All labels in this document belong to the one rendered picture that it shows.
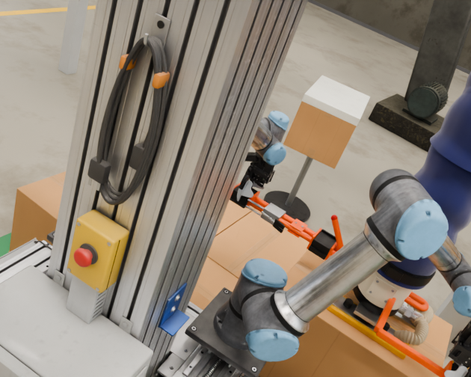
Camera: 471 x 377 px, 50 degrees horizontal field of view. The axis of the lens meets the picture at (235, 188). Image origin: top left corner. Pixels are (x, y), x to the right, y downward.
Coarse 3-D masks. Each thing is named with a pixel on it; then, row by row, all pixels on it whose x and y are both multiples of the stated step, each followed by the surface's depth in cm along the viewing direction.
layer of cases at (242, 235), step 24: (24, 192) 234; (48, 192) 240; (24, 216) 239; (48, 216) 229; (240, 216) 277; (24, 240) 245; (48, 240) 235; (216, 240) 252; (240, 240) 258; (264, 240) 265; (288, 240) 273; (216, 264) 237; (240, 264) 243; (288, 264) 255; (216, 288) 223
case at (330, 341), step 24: (312, 264) 191; (288, 288) 175; (312, 336) 172; (336, 336) 167; (360, 336) 167; (432, 336) 179; (288, 360) 181; (312, 360) 175; (336, 360) 170; (360, 360) 166; (384, 360) 161; (408, 360) 165; (432, 360) 169
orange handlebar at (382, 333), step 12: (252, 204) 188; (264, 204) 190; (288, 216) 187; (288, 228) 183; (300, 228) 182; (408, 300) 169; (420, 300) 171; (384, 312) 159; (384, 324) 154; (384, 336) 150; (396, 348) 149; (408, 348) 148; (420, 360) 147; (432, 372) 146; (444, 372) 145
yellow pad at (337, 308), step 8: (344, 296) 178; (336, 304) 173; (344, 304) 173; (352, 304) 175; (336, 312) 171; (344, 312) 171; (352, 312) 172; (344, 320) 170; (352, 320) 169; (360, 320) 170; (360, 328) 168; (368, 328) 168; (384, 328) 168; (392, 328) 172; (368, 336) 168; (376, 336) 167; (384, 344) 166; (408, 344) 168; (392, 352) 165; (400, 352) 164
